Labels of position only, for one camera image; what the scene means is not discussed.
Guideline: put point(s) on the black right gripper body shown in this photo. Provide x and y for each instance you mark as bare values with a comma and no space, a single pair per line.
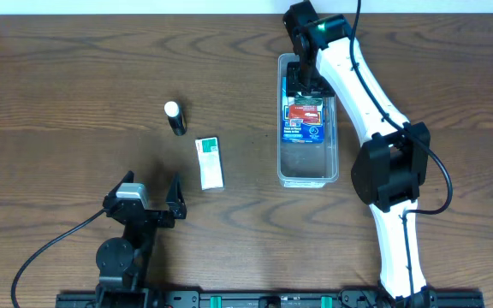
307,84

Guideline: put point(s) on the blue Kool Fever box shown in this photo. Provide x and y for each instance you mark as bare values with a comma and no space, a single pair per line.
302,133

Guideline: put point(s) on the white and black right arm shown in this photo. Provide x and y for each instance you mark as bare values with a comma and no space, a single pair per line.
392,161

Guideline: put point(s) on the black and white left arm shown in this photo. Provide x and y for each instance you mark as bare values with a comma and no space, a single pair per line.
123,261

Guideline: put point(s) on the clear plastic container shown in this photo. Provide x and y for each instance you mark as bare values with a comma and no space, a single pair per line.
307,165

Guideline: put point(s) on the red and green medicine box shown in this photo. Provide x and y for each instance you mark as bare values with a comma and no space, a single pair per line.
305,110

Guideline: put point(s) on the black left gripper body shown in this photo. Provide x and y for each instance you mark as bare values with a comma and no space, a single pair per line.
153,215

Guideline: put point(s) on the white and green medicine box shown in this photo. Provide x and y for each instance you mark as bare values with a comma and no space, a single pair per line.
211,173

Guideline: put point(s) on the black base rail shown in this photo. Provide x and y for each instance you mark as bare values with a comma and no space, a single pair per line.
348,298

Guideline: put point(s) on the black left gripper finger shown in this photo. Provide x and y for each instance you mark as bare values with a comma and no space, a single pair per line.
175,199
127,179

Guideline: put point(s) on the dark bottle with white cap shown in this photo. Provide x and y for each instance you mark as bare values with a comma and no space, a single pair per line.
175,118

